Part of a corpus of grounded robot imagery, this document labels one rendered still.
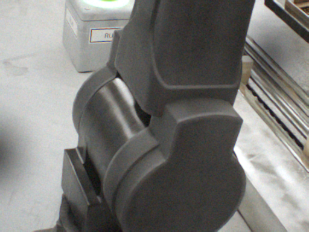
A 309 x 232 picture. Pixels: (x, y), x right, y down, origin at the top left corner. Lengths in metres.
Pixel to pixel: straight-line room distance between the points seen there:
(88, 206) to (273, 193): 0.20
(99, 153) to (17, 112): 0.28
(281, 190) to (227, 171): 0.18
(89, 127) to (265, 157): 0.22
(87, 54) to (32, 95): 0.08
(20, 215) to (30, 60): 0.25
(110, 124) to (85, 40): 0.33
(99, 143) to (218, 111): 0.08
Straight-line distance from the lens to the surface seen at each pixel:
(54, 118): 0.64
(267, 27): 0.91
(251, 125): 0.61
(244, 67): 0.70
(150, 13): 0.33
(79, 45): 0.70
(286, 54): 0.85
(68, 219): 0.42
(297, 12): 0.78
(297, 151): 0.61
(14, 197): 0.55
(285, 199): 0.53
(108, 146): 0.37
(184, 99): 0.34
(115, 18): 0.70
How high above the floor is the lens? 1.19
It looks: 31 degrees down
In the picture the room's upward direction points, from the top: 9 degrees clockwise
